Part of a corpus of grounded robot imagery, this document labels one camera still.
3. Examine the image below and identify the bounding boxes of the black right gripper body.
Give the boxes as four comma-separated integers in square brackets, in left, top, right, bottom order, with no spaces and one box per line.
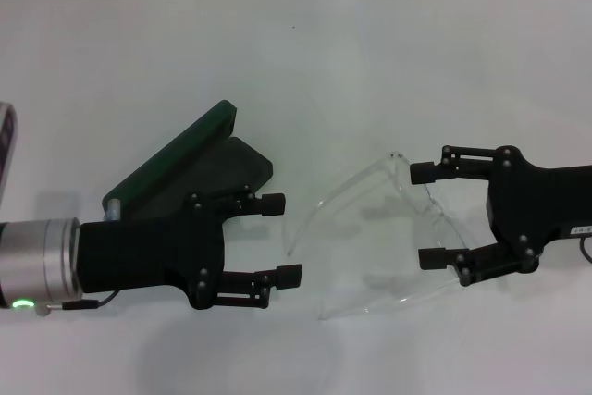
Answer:
[485,144,592,275]

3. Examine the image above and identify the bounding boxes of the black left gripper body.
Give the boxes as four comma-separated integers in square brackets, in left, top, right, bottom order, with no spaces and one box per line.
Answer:
[79,191,228,309]

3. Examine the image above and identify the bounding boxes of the clear plastic glasses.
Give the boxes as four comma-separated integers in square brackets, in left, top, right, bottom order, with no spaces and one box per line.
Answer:
[282,150,468,322]

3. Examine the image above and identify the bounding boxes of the green glasses case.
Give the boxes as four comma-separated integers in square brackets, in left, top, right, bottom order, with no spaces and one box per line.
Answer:
[101,99,274,225]

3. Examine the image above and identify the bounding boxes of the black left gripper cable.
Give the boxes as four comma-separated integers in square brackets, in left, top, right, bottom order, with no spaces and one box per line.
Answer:
[34,290,122,318]

